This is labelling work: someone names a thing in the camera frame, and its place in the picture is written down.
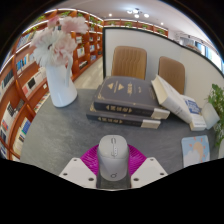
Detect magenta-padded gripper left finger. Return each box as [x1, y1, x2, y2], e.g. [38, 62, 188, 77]
[59, 143, 101, 189]

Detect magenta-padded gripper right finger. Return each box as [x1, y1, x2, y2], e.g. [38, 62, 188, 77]
[127, 144, 169, 189]

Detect light grey computer mouse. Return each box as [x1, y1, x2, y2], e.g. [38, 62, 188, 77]
[96, 134, 130, 183]

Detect light blue cartoon mouse pad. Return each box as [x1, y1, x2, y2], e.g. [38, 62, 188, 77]
[180, 134, 211, 169]

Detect thick dark hardcover book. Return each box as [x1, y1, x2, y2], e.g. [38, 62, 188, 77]
[92, 75, 171, 120]
[86, 102, 162, 130]

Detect thick white book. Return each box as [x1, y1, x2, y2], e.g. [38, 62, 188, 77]
[150, 74, 194, 125]

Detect green plant in white pot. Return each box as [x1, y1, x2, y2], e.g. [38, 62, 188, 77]
[200, 83, 224, 159]

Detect white vase with pink flowers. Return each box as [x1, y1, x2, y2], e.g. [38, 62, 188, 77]
[29, 15, 90, 108]

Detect tan upholstered chair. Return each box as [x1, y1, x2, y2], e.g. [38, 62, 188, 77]
[157, 55, 186, 96]
[110, 45, 148, 81]

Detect orange wooden bookshelf unit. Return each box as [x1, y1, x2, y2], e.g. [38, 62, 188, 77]
[0, 8, 169, 163]

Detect white partition with black edge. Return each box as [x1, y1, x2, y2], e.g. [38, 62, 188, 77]
[101, 26, 224, 111]

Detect window with curtains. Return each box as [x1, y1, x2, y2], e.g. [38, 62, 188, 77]
[181, 33, 224, 71]

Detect ceiling lights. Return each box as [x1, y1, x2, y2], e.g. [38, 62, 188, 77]
[108, 7, 151, 19]

